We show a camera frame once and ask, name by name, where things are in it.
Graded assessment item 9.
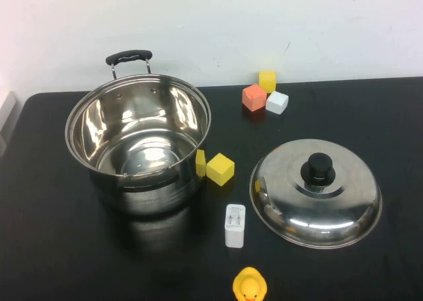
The white power adapter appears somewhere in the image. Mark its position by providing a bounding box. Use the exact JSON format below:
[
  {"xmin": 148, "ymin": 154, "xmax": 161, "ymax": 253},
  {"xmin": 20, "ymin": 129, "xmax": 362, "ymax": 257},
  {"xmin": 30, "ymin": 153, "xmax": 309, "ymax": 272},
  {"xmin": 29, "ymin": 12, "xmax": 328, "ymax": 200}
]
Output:
[{"xmin": 225, "ymin": 203, "xmax": 247, "ymax": 249}]

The orange foam cube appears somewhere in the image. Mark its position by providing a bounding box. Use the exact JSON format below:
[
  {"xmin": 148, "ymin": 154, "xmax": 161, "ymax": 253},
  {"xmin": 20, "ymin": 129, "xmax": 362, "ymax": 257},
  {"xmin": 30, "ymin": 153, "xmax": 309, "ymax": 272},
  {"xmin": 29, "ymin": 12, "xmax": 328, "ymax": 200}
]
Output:
[{"xmin": 242, "ymin": 83, "xmax": 268, "ymax": 112}]

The white foam cube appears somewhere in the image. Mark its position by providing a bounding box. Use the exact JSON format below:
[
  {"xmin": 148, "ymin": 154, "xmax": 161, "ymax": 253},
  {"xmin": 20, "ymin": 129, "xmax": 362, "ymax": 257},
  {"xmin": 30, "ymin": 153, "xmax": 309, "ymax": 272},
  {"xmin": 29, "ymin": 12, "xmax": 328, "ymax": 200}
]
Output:
[{"xmin": 265, "ymin": 91, "xmax": 289, "ymax": 115}]

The stainless steel pot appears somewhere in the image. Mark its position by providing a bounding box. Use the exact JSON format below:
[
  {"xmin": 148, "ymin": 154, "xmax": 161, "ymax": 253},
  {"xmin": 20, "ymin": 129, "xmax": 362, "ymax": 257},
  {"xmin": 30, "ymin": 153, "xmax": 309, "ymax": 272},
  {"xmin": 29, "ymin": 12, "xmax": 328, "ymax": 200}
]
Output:
[{"xmin": 64, "ymin": 49, "xmax": 212, "ymax": 216}]

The yellow rubber duck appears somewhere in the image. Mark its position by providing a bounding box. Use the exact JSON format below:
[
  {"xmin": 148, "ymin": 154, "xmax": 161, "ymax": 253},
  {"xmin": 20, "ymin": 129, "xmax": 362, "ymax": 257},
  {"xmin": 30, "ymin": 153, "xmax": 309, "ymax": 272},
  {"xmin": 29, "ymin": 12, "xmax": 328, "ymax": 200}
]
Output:
[{"xmin": 232, "ymin": 267, "xmax": 268, "ymax": 301}]

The steel lid with black knob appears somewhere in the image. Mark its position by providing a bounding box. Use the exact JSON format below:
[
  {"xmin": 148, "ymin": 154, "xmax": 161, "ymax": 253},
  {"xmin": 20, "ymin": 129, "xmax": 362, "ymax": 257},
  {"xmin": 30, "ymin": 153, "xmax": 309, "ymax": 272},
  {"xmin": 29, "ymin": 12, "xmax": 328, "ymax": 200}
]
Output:
[{"xmin": 249, "ymin": 138, "xmax": 383, "ymax": 250}]

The yellow foam cube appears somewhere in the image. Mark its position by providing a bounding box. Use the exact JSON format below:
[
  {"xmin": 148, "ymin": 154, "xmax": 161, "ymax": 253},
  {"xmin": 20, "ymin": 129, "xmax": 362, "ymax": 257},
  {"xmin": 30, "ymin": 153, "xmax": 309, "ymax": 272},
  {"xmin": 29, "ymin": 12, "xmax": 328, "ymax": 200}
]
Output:
[
  {"xmin": 206, "ymin": 152, "xmax": 236, "ymax": 187},
  {"xmin": 258, "ymin": 70, "xmax": 278, "ymax": 94}
]

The grey metal bracket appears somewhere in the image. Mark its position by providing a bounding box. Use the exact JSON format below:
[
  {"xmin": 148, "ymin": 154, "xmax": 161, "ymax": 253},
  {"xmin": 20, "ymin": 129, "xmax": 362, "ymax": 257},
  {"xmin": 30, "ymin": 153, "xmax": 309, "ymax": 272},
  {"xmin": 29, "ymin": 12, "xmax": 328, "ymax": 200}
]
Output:
[{"xmin": 0, "ymin": 89, "xmax": 17, "ymax": 158}]

